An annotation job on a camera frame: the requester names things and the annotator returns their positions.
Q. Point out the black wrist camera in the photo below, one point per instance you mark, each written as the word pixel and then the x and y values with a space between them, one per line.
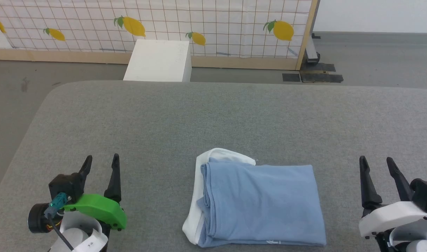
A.
pixel 425 194
pixel 66 185

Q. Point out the white partition board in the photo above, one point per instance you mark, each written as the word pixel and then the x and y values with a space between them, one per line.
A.
pixel 374 15

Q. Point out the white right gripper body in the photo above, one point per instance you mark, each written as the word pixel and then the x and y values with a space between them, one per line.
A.
pixel 391 215

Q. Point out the white box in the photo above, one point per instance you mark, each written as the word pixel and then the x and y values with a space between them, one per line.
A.
pixel 159 61

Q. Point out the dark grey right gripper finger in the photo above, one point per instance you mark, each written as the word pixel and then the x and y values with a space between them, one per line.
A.
pixel 368 189
pixel 400 182

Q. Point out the grey metal panel stand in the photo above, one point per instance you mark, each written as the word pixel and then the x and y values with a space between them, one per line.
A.
pixel 312 52

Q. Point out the small black floor mat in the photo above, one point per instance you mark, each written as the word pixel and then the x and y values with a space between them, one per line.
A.
pixel 291 77

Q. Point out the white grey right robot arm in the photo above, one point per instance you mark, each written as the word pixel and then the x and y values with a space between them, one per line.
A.
pixel 416 245

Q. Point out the light blue white polo shirt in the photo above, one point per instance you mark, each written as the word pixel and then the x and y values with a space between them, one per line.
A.
pixel 258 203

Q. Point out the lemon print grid panel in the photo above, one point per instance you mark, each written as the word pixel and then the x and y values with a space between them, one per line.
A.
pixel 216 24

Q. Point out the large black floor mat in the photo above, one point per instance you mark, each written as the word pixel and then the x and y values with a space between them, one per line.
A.
pixel 321 75

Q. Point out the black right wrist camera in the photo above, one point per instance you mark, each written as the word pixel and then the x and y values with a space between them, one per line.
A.
pixel 425 194

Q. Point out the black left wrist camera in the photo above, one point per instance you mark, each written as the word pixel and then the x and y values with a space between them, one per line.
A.
pixel 66 185

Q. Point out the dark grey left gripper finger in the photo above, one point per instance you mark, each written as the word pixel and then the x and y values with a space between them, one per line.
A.
pixel 114 182
pixel 86 167

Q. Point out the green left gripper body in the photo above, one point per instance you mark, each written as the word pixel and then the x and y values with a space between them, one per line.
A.
pixel 101 208

